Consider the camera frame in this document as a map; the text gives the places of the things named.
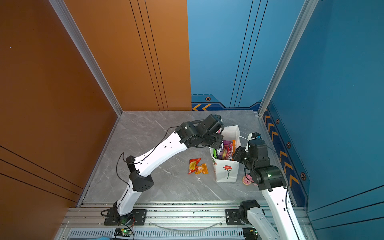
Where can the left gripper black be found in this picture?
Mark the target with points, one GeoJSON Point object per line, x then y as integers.
{"type": "Point", "coordinates": [219, 137]}

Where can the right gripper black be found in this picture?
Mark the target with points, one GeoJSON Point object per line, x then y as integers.
{"type": "Point", "coordinates": [239, 151]}

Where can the green Lay's chips bag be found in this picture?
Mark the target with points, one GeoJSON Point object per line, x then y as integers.
{"type": "Point", "coordinates": [214, 153]}

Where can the orange Fox's fruits candy bag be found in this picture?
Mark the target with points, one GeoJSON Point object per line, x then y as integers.
{"type": "Point", "coordinates": [233, 148]}

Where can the white floral paper bag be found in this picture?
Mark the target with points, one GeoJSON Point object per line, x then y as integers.
{"type": "Point", "coordinates": [226, 171]}

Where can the purple white snack packet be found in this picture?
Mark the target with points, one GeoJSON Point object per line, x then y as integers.
{"type": "Point", "coordinates": [220, 151]}

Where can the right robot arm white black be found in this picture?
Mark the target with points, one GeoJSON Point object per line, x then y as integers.
{"type": "Point", "coordinates": [273, 186]}

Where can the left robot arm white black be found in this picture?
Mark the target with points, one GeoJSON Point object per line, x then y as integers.
{"type": "Point", "coordinates": [195, 134]}

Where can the red small snack packet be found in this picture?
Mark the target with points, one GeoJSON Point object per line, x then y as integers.
{"type": "Point", "coordinates": [193, 165]}

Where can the orange small candy packet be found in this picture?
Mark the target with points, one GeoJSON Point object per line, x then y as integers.
{"type": "Point", "coordinates": [202, 169]}

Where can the left electronics board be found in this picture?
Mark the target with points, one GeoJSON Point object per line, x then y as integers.
{"type": "Point", "coordinates": [123, 233]}

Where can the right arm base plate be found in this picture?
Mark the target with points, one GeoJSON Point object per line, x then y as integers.
{"type": "Point", "coordinates": [233, 217]}

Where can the aluminium front rail frame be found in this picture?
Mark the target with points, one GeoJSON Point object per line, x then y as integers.
{"type": "Point", "coordinates": [170, 221]}

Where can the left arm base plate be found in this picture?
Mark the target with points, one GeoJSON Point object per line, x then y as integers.
{"type": "Point", "coordinates": [135, 218]}

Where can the right aluminium corner post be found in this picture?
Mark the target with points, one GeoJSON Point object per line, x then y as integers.
{"type": "Point", "coordinates": [295, 36]}

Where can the aluminium corner post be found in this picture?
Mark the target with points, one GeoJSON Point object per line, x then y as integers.
{"type": "Point", "coordinates": [75, 34]}
{"type": "Point", "coordinates": [295, 36]}

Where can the left aluminium corner post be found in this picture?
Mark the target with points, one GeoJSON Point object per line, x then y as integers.
{"type": "Point", "coordinates": [75, 34]}

